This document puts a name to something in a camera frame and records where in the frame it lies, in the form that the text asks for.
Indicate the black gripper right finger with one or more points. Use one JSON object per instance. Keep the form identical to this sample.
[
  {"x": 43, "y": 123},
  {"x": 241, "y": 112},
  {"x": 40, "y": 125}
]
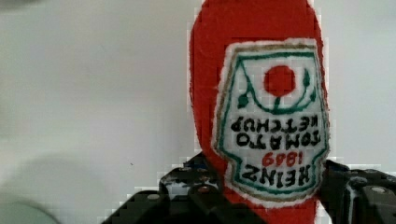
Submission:
[{"x": 356, "y": 196}]

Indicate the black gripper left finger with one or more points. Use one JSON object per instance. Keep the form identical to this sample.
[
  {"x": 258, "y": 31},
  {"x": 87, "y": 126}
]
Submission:
[{"x": 190, "y": 194}]

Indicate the red plush ketchup bottle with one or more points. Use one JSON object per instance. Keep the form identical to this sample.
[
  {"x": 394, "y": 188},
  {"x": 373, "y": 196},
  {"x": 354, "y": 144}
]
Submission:
[{"x": 259, "y": 103}]

